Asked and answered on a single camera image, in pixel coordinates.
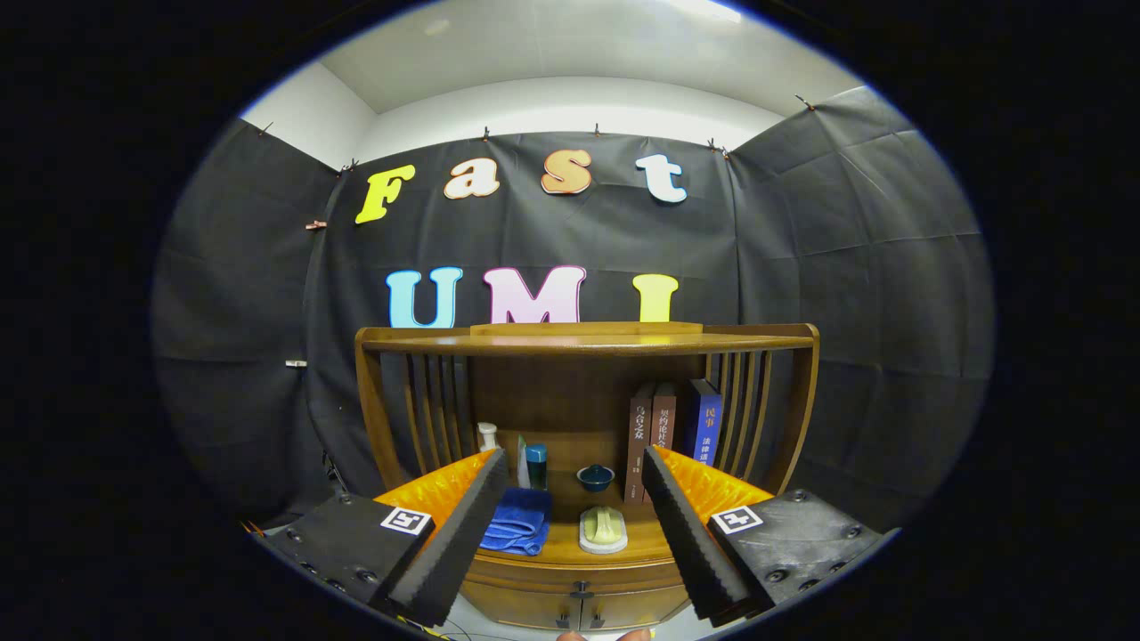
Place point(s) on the dark blue lidded teacup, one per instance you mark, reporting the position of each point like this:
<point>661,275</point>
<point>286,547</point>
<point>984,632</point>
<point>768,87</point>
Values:
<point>595,479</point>

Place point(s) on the wooden cabinet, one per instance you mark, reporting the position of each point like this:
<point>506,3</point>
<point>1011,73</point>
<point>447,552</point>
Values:
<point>570,392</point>

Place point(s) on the blue book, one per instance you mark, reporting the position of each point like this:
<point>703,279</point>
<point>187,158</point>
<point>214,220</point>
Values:
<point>705,423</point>

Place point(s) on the teal bottle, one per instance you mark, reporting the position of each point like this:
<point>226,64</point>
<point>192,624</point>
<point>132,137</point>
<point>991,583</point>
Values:
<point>536,467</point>

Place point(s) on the green soap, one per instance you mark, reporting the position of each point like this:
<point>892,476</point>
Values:
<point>603,530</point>

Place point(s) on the wooden cabinet door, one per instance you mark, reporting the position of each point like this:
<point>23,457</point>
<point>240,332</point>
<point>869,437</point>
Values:
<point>525,614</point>
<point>637,610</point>

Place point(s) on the wooden countertop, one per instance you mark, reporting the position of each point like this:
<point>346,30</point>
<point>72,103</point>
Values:
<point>561,539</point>

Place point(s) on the dark brown book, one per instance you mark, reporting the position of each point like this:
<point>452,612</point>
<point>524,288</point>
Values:
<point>638,445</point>

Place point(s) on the black drawer knob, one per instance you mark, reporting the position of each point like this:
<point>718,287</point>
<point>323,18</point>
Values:
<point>582,589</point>

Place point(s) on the black backdrop cloth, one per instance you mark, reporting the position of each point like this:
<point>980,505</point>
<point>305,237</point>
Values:
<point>802,267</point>

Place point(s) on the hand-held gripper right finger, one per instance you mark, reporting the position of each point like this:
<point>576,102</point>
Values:
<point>686,532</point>

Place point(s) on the white slim tube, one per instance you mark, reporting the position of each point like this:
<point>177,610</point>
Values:
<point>522,463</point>

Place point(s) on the white pump bottle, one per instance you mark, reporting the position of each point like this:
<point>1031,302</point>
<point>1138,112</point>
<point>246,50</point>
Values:
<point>487,436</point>

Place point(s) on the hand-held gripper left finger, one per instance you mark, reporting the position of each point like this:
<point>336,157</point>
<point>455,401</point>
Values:
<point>463,532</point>

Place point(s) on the wooden drawer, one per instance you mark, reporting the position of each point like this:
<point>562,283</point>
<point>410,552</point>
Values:
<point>534,583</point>

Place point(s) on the blue folded towel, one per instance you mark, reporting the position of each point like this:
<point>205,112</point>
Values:
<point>521,521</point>

